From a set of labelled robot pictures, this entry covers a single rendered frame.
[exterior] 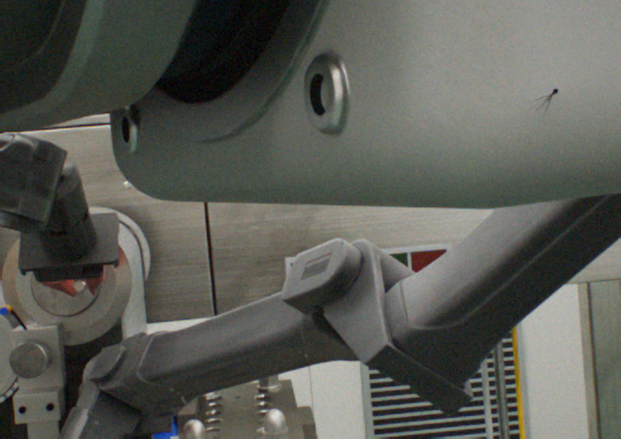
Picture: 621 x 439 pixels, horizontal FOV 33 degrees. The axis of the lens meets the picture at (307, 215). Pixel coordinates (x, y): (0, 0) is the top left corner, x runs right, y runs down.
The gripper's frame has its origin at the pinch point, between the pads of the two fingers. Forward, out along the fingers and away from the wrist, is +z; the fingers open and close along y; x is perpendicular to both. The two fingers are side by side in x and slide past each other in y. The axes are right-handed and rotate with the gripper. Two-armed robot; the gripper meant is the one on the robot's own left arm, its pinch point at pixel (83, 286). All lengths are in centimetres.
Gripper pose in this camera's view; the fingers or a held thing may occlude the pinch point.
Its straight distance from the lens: 121.5
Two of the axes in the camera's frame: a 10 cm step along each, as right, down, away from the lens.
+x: -1.0, -7.9, 6.0
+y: 9.9, -0.8, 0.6
